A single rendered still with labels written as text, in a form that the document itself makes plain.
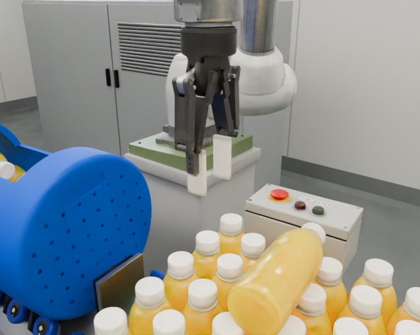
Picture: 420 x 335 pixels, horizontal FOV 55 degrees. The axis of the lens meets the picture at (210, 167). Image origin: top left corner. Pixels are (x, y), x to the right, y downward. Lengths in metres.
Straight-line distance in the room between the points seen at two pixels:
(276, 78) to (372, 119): 2.17
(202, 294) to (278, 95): 0.79
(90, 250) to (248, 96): 0.69
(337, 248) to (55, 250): 0.47
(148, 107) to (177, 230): 1.57
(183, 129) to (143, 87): 2.23
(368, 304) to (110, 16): 2.57
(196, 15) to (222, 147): 0.21
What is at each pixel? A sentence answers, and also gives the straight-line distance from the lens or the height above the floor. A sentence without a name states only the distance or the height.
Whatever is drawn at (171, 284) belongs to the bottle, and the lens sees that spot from 0.63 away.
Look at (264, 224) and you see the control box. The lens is 0.79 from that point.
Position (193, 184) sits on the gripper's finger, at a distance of 0.59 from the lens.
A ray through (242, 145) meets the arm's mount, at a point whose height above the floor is 1.03.
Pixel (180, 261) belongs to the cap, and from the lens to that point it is 0.62.
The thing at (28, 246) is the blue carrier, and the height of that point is 1.14.
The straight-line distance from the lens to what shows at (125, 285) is 0.73.
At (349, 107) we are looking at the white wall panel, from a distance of 3.36.
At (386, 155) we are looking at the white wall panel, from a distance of 3.36.
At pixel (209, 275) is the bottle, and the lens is 0.67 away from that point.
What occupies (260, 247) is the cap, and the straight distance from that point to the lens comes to 0.66.
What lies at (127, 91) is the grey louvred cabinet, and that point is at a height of 0.87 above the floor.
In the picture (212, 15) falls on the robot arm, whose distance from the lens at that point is 0.52.
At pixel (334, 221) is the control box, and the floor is 1.10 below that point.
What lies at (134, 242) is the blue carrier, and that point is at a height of 1.04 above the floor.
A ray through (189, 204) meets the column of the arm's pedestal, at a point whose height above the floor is 0.90.
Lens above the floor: 1.46
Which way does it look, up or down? 23 degrees down
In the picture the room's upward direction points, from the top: straight up
